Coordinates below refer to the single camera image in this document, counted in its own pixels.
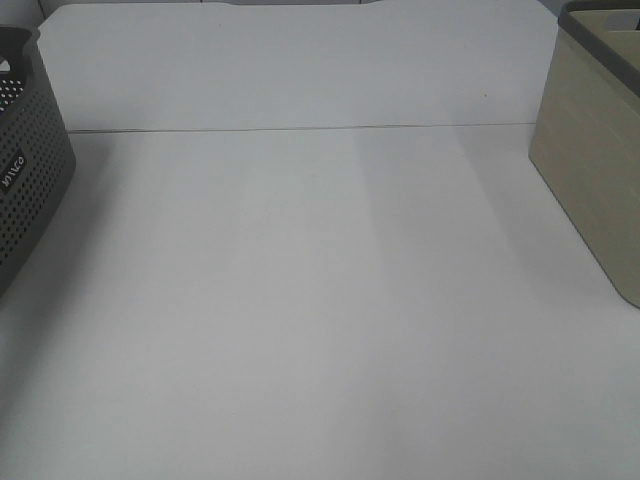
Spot beige storage bin grey rim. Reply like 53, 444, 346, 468
529, 1, 639, 306

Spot grey perforated plastic basket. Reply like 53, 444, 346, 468
1, 25, 76, 292

